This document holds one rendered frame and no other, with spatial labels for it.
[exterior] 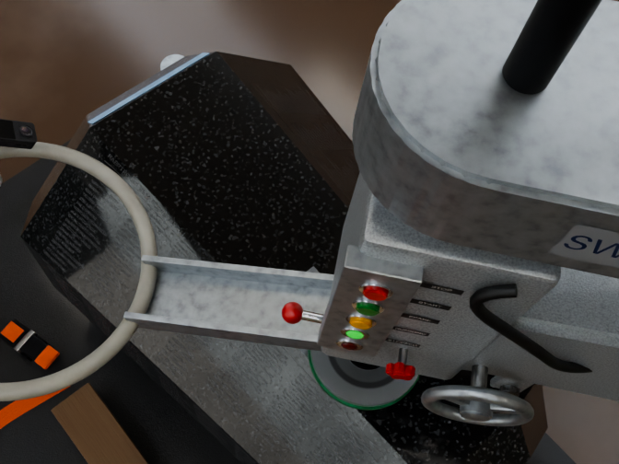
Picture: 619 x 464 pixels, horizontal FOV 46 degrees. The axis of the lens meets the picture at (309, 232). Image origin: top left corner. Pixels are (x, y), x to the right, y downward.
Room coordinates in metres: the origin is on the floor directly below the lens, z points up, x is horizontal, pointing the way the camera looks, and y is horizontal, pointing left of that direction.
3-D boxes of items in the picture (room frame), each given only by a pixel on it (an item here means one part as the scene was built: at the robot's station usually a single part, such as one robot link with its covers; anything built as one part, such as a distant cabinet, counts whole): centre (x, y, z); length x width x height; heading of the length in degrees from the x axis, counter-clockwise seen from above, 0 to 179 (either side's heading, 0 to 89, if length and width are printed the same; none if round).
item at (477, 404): (0.29, -0.27, 1.20); 0.15 x 0.10 x 0.15; 90
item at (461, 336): (0.41, -0.23, 1.32); 0.36 x 0.22 x 0.45; 90
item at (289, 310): (0.34, -0.02, 1.17); 0.08 x 0.03 x 0.03; 90
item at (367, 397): (0.41, -0.15, 0.84); 0.21 x 0.21 x 0.01
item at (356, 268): (0.29, -0.08, 1.37); 0.08 x 0.03 x 0.28; 90
